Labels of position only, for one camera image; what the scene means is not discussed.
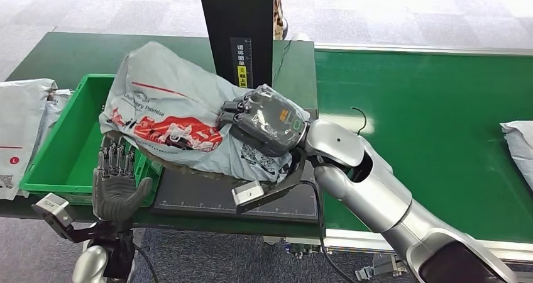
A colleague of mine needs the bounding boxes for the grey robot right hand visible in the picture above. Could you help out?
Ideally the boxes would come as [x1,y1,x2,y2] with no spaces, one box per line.
[217,84,311,158]

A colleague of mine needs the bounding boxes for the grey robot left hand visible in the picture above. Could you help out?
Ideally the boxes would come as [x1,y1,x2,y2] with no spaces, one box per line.
[92,136,153,223]

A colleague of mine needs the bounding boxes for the grey package with red print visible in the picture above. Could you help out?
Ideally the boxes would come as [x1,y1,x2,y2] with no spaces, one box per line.
[99,41,311,184]

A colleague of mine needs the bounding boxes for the grey package with black print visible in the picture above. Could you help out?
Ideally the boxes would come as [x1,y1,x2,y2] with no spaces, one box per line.
[31,88,74,157]

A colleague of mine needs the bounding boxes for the white package with red dot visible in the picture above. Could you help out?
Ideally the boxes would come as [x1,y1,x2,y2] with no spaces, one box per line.
[0,78,58,201]

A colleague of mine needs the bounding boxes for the grey connector box under conveyor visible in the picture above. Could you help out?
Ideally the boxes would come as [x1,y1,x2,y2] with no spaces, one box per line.
[284,237,330,259]

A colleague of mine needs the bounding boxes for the green conveyor belt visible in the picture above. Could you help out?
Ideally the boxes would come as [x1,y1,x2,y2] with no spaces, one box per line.
[314,50,533,245]

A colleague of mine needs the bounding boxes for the grey mailer package with barcode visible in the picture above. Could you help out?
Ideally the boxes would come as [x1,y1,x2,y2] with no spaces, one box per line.
[499,120,533,191]

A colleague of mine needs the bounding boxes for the black and yellow ruler label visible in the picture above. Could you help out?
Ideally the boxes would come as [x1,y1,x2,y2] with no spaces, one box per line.
[229,37,253,89]

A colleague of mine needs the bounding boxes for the green plastic crate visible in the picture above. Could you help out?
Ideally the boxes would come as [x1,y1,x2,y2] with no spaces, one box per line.
[18,73,163,207]

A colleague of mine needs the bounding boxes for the person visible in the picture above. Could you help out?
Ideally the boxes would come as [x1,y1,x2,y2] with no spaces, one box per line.
[272,0,311,42]

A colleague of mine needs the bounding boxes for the black scanner column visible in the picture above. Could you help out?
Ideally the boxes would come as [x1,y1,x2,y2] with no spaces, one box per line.
[197,0,276,89]

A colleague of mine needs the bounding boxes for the dark green table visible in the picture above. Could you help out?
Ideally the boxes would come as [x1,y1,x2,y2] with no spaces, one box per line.
[0,31,326,238]

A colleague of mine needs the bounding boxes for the thin black table cable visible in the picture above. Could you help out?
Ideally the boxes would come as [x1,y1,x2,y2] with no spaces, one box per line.
[271,40,292,84]

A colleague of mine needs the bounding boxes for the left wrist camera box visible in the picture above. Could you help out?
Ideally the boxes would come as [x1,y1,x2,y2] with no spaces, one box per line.
[31,193,75,234]

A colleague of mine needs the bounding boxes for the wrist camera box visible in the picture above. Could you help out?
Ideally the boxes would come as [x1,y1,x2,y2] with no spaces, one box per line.
[31,193,75,234]
[231,180,267,209]

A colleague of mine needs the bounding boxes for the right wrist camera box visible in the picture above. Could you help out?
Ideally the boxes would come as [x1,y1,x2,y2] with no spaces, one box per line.
[231,180,267,209]

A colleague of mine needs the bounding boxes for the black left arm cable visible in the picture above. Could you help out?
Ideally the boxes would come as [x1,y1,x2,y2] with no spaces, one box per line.
[133,243,159,283]

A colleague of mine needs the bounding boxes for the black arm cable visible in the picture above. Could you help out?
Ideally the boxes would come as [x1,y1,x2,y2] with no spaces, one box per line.
[299,107,368,283]
[133,243,159,283]

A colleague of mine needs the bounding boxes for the black scanner base plate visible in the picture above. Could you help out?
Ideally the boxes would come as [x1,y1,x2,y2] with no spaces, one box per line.
[150,108,321,225]

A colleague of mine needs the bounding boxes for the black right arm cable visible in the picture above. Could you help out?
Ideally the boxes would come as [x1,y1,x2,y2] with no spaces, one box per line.
[299,107,368,283]

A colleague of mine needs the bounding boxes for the grey metal bracket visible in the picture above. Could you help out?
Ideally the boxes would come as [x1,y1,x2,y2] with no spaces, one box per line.
[356,253,409,282]

